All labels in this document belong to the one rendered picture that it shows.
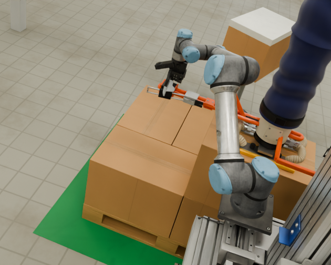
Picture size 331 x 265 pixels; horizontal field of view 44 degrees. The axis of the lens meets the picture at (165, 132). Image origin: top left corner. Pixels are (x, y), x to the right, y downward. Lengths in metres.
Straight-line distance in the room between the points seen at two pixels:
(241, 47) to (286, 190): 1.64
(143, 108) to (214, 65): 1.45
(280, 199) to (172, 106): 1.18
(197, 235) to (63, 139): 1.97
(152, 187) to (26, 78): 2.11
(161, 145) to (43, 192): 0.91
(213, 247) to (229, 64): 0.72
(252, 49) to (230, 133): 1.98
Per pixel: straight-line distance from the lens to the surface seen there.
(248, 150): 2.15
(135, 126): 2.76
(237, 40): 3.52
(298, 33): 1.89
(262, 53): 3.44
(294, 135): 2.19
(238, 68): 1.60
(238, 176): 1.53
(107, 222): 2.82
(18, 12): 4.82
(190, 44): 1.96
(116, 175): 2.45
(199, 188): 2.30
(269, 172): 1.58
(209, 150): 2.12
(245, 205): 1.68
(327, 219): 1.26
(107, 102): 3.88
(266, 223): 1.72
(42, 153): 3.27
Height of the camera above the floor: 2.23
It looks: 37 degrees down
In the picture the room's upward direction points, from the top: 15 degrees clockwise
